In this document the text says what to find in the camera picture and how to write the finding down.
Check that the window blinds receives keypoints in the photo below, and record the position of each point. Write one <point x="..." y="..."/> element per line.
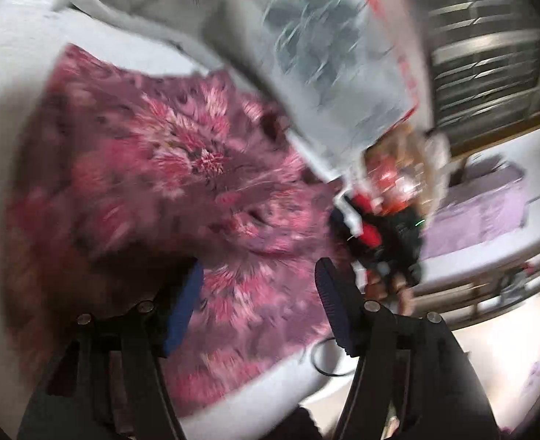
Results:
<point x="476" y="46"/>

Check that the white quilted bed cover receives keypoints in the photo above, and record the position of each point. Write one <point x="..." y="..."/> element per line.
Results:
<point x="4" y="78"/>

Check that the red floral bedding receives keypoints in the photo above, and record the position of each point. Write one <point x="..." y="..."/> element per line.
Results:
<point x="405" y="68"/>

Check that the light purple cloth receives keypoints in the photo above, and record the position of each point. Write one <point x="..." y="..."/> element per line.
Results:
<point x="480" y="211"/>

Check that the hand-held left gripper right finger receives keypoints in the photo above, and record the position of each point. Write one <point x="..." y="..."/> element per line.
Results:
<point x="338" y="311"/>

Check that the purple floral garment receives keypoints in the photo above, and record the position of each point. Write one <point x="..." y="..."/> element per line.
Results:
<point x="160" y="183"/>

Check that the grey floral pillow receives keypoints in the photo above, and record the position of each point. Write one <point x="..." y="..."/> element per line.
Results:
<point x="306" y="46"/>

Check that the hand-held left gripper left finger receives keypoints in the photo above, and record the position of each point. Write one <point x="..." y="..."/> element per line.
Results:
<point x="185" y="311"/>

